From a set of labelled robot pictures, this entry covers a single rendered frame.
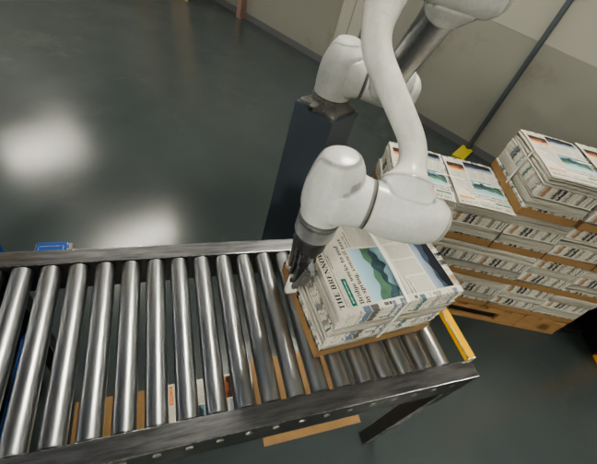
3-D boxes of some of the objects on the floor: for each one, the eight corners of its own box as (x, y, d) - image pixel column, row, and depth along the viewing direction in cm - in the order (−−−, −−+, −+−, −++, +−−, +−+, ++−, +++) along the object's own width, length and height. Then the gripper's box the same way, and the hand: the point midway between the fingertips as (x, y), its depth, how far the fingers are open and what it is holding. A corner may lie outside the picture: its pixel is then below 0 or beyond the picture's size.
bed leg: (368, 428, 162) (448, 373, 114) (373, 443, 158) (457, 391, 110) (357, 432, 160) (433, 376, 112) (362, 446, 156) (442, 395, 108)
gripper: (338, 254, 75) (310, 310, 92) (320, 211, 83) (297, 270, 100) (305, 257, 72) (282, 314, 89) (289, 211, 80) (271, 272, 97)
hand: (292, 284), depth 92 cm, fingers closed
